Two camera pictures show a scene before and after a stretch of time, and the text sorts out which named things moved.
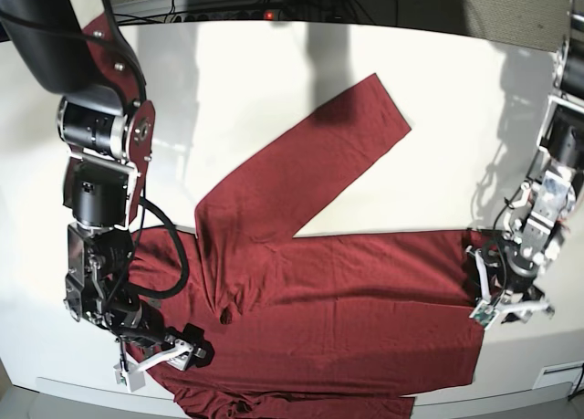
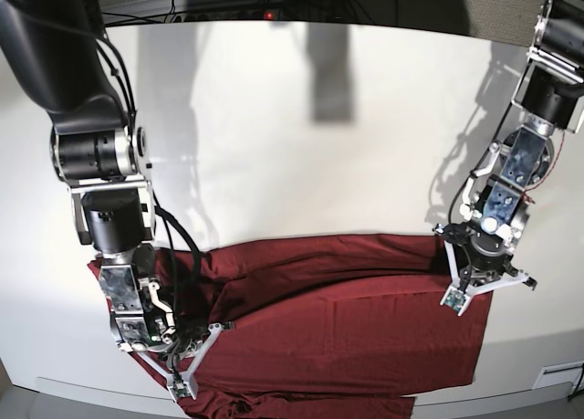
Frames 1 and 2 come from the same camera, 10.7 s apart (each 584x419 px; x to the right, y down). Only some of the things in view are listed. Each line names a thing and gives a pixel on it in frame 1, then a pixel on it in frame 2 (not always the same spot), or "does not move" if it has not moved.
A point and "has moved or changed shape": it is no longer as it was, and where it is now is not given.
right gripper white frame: x=487 y=311 to x=457 y=296
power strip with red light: x=236 y=15 does not move
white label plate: x=562 y=373 does not move
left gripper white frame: x=133 y=377 to x=180 y=383
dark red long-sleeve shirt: x=342 y=325 has moved or changed shape
